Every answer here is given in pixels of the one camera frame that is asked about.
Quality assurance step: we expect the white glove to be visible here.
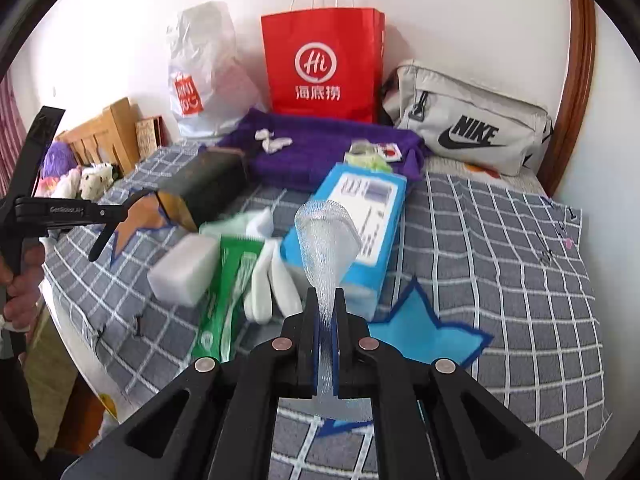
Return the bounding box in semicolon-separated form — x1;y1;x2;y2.
243;238;303;324

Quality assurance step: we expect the red Haidilao paper bag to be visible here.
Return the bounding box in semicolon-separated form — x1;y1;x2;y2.
262;2;385;124

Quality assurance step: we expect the small red white tissue pack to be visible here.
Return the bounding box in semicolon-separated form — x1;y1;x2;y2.
375;143;402;162

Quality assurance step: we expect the white foam net sleeve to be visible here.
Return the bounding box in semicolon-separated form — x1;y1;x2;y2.
295;200;361;399

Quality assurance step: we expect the blue tissue pack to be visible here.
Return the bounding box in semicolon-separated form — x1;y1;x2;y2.
311;164;407;321

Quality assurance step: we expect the white spotted plush toy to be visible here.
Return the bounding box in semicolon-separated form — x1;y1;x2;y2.
79;162;114;202

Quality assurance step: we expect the blue felt star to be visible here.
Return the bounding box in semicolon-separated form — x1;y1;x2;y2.
308;278;494;436

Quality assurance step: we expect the clear green plastic bag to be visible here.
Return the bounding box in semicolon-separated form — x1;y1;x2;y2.
344;140;393;174

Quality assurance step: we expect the white Miniso plastic bag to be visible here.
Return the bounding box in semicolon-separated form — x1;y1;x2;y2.
167;1;264;139

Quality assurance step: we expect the grey checkered cloth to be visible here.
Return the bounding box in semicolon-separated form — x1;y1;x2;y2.
46;171;608;465

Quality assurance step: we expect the white sponge block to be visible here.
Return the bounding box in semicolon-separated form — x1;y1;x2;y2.
148;233;220;308

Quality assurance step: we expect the grey Nike waist bag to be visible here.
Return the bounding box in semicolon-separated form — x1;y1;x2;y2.
382;60;552;177

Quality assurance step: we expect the white tissue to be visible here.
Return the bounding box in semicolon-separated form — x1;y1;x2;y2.
254;128;293;155

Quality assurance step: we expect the green wet wipe packet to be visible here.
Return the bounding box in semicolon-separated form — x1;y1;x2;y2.
192;236;264;362

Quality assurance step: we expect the dark green tea box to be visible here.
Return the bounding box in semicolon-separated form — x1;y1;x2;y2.
156;148;248;232

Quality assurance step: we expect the brown framed picture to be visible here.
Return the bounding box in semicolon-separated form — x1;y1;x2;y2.
136;116;169;160

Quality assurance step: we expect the purple towel tray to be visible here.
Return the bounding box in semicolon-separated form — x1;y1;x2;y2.
198;108;430;192

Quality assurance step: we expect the brown felt star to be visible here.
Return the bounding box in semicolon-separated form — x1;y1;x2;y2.
111;193;171;264

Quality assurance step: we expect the mint green cloth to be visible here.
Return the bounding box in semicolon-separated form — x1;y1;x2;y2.
198;207;274;240

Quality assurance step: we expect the brown wooden door frame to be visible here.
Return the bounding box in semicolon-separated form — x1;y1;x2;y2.
537;0;597;196

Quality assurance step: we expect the purple plush toy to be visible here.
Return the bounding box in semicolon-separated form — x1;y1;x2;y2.
40;141;78;179

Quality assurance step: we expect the person's left hand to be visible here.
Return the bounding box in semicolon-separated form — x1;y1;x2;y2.
1;242;46;330

